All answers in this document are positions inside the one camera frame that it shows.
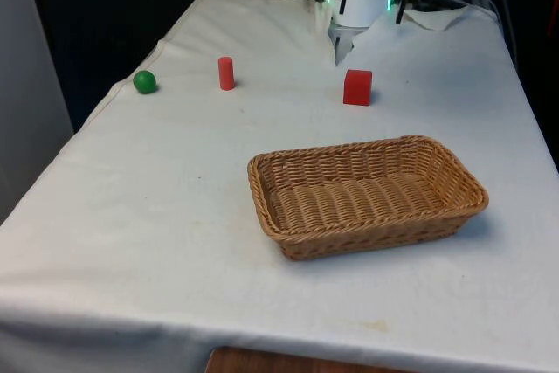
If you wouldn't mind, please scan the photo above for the red cylinder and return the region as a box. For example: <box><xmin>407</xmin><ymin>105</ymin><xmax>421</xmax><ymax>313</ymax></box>
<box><xmin>217</xmin><ymin>56</ymin><xmax>236</xmax><ymax>92</ymax></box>

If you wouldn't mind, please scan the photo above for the red cube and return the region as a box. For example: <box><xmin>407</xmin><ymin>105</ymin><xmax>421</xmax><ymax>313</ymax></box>
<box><xmin>342</xmin><ymin>68</ymin><xmax>374</xmax><ymax>107</ymax></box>

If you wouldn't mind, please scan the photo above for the wicker basket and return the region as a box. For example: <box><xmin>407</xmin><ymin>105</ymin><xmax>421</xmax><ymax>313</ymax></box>
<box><xmin>247</xmin><ymin>135</ymin><xmax>490</xmax><ymax>262</ymax></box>

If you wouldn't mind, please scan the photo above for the green ball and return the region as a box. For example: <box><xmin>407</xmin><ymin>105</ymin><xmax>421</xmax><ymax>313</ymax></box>
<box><xmin>133</xmin><ymin>70</ymin><xmax>157</xmax><ymax>95</ymax></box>

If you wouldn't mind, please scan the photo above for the dark blue cable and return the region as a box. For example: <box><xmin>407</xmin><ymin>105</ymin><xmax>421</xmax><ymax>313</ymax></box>
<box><xmin>492</xmin><ymin>0</ymin><xmax>521</xmax><ymax>58</ymax></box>

